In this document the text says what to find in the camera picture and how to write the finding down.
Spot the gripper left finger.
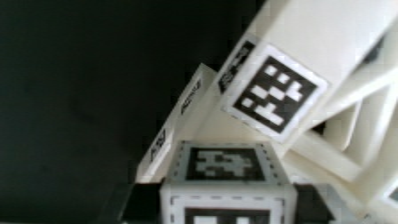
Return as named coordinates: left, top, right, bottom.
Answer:
left=97, top=181, right=168, bottom=224

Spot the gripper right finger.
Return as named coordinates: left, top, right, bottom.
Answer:
left=292, top=183, right=363, bottom=224

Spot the white chair back part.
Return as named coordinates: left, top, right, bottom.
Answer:
left=138, top=0, right=398, bottom=224

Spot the white chair leg tagged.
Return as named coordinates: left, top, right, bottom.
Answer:
left=161, top=142, right=299, bottom=224

